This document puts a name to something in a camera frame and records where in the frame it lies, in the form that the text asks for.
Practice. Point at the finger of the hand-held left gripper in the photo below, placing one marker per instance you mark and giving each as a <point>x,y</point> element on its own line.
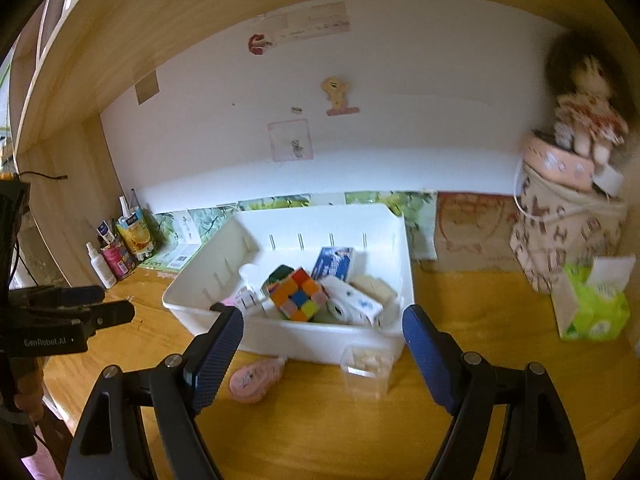
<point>110,315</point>
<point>75,294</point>

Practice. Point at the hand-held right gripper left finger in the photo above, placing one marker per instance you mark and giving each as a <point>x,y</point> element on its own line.
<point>220,355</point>

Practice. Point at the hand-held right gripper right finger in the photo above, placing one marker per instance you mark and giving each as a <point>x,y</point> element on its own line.
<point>425,355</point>

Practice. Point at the pink plush toy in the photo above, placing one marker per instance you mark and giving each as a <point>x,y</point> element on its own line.
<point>252,380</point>

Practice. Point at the pink eraser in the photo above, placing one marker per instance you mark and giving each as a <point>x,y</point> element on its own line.
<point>228,301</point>

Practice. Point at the clear plastic cup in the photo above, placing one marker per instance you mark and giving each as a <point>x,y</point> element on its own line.
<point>367,360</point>

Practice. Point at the white plastic divider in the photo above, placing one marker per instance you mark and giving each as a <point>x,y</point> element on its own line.
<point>250,300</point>

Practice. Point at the white plastic storage bin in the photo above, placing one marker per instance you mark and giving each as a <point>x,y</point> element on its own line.
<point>300,340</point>

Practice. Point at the white box with blue print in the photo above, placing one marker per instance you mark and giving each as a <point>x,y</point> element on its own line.
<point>357,305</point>

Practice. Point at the beige block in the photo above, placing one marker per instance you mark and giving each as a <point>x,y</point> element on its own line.
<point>375,287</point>

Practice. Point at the multicoloured puzzle cube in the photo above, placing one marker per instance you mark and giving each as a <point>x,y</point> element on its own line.
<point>297,292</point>

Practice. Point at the blue and white box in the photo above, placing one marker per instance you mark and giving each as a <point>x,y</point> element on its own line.
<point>335,262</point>

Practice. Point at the person's left hand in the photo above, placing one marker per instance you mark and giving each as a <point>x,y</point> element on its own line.
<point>27,390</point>

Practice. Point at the white spray bottle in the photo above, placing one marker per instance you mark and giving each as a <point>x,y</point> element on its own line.
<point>100,265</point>

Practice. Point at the red snack packet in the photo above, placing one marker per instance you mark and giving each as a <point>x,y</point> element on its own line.
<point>119,259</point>

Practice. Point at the white tube with blue label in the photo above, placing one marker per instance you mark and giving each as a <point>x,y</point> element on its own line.
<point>104,235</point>

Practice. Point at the yellow juice pouch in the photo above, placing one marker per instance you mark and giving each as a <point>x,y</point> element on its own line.
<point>135,235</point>

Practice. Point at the clear slim bottle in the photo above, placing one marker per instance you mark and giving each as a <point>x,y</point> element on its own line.
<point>125,207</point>

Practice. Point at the white box with barcode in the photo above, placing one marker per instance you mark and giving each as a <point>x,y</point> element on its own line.
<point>185,240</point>

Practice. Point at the brown cartoon mat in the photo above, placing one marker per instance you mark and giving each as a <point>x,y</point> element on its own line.
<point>470,230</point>

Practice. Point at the green scenery poster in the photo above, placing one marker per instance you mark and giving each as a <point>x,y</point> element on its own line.
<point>270,203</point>

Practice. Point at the green tissue box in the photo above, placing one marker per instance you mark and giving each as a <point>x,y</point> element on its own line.
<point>592,310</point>

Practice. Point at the beige printed fabric bag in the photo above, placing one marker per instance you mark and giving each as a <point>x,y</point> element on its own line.
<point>560,235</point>

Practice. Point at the brown tape patch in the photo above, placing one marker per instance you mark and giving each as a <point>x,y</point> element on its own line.
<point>147,87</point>

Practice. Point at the pink round box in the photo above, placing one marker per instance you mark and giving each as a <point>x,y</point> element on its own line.
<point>557,162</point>

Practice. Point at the dark-haired doll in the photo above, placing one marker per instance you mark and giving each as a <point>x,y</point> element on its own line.
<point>585,105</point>

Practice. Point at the wooden desk hutch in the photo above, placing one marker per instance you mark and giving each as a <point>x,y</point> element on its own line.
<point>200,10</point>

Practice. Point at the pale paper note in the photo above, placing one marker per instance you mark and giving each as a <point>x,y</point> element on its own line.
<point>310,22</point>

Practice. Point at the pink square wall sticker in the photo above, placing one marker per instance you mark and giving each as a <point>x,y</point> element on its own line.
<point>290,140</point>

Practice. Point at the yellow duck wall sticker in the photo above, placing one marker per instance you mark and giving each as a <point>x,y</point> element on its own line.
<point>336,92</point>

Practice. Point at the red wall sticker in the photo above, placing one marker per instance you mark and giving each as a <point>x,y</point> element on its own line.
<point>257,42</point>

